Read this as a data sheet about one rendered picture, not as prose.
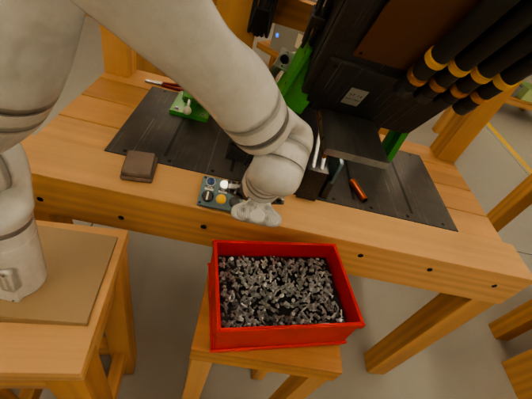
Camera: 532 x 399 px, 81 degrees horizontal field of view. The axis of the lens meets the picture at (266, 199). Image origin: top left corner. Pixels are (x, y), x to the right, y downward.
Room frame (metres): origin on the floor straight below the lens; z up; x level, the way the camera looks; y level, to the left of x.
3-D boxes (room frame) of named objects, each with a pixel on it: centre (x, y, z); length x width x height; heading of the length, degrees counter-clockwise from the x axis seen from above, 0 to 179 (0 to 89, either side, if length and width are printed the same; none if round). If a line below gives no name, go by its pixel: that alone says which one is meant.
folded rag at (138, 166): (0.60, 0.35, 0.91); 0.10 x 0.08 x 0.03; 18
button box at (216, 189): (0.60, 0.10, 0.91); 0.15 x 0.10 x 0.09; 100
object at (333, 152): (0.84, -0.13, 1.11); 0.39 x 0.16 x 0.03; 10
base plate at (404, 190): (0.92, -0.04, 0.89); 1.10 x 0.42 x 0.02; 100
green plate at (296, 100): (0.85, 0.02, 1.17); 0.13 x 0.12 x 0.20; 100
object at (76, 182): (0.65, -0.09, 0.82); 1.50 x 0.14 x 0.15; 100
